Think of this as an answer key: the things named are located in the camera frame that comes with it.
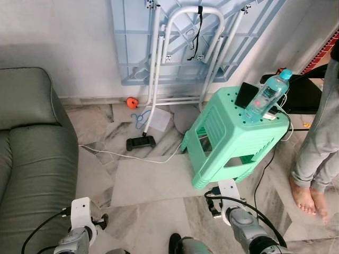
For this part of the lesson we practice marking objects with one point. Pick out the black game controller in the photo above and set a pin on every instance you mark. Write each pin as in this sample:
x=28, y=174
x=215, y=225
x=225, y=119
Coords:
x=140, y=142

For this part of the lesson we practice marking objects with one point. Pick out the robot left leg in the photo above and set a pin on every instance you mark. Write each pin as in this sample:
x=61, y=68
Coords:
x=116, y=251

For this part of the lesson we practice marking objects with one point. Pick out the person in grey trousers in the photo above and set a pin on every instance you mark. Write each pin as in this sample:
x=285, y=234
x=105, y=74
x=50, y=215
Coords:
x=318, y=137

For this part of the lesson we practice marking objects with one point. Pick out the dark green leather sofa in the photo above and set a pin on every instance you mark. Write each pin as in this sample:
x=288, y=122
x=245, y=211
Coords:
x=37, y=159

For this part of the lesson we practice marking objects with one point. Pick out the red patterned cloth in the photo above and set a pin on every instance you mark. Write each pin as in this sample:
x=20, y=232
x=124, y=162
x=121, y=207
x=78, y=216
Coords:
x=326, y=50

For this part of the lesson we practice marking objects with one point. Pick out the robot leg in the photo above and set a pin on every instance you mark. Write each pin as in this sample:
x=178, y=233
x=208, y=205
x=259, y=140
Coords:
x=190, y=246
x=116, y=251

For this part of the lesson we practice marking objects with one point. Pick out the clear water bottle teal cap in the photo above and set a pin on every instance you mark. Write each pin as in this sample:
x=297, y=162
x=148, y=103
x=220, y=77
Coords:
x=265, y=98

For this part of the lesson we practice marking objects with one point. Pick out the light blue folding table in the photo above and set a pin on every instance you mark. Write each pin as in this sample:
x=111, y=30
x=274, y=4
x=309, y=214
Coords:
x=137, y=42

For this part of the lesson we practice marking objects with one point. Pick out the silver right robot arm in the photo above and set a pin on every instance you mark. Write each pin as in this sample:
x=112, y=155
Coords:
x=249, y=227

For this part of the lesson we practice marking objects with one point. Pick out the robot right leg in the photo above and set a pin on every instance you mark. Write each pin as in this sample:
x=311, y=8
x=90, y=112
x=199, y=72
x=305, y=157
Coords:
x=190, y=246

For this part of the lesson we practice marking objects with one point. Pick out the mint green plastic stool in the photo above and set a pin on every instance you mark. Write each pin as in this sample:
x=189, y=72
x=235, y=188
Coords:
x=228, y=143

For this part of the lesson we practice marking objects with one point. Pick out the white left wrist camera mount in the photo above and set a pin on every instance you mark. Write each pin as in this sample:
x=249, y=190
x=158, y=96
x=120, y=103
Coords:
x=82, y=211

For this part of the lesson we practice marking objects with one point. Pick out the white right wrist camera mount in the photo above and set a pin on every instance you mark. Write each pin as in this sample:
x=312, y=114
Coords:
x=229, y=191

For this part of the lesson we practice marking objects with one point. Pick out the black low cabinet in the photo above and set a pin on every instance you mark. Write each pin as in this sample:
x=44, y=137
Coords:
x=302, y=95

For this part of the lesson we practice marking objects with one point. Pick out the orange tape measure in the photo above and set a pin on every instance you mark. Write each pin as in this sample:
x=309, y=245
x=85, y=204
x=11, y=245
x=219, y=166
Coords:
x=132, y=101

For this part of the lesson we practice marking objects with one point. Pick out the black phone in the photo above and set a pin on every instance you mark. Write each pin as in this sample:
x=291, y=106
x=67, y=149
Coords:
x=245, y=95

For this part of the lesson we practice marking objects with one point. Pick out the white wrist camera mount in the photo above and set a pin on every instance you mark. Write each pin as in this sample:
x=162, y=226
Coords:
x=229, y=191
x=82, y=211

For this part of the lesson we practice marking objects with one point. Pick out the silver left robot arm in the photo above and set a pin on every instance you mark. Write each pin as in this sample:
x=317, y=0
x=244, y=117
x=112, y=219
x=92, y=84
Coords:
x=69, y=243

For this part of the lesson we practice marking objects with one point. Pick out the clear plastic box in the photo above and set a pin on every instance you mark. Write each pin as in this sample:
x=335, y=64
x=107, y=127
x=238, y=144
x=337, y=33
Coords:
x=159, y=120

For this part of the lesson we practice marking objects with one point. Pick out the white charger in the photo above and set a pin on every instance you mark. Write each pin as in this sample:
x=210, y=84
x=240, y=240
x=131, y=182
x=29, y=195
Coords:
x=270, y=115

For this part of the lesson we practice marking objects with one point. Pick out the blue clothes hanger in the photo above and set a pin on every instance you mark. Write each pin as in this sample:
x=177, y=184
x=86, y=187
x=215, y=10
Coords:
x=139, y=119

